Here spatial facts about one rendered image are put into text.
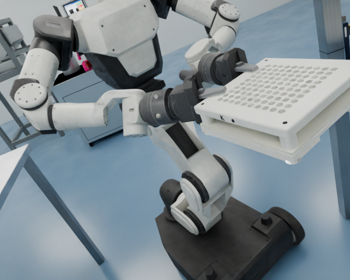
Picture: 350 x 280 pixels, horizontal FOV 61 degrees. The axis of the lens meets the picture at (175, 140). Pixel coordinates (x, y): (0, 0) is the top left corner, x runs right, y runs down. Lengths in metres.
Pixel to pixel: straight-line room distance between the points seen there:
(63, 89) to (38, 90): 2.34
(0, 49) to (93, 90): 1.35
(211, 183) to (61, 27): 0.71
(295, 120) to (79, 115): 0.52
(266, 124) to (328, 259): 1.13
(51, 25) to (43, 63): 0.14
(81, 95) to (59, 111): 2.36
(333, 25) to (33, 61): 0.96
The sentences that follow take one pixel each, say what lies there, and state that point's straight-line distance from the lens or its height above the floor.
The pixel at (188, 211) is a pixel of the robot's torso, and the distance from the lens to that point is 1.42.
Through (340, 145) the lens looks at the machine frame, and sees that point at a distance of 1.42.
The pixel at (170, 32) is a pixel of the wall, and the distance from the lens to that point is 5.84.
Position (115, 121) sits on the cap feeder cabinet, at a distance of 3.24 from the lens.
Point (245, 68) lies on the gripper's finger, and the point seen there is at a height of 1.04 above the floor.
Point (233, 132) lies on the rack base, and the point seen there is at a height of 0.98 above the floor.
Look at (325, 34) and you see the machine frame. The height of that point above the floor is 0.93.
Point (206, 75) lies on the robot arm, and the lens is 0.85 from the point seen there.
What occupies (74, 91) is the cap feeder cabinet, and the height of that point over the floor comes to 0.64.
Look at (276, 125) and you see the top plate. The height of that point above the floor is 1.03.
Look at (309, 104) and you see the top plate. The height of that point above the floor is 1.03.
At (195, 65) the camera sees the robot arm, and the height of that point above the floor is 1.04.
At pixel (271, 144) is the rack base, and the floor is 0.98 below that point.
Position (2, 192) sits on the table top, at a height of 0.84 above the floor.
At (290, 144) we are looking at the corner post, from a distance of 0.52.
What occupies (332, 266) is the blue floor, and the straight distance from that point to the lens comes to 1.56.
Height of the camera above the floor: 1.29
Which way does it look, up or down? 28 degrees down
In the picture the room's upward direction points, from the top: 23 degrees counter-clockwise
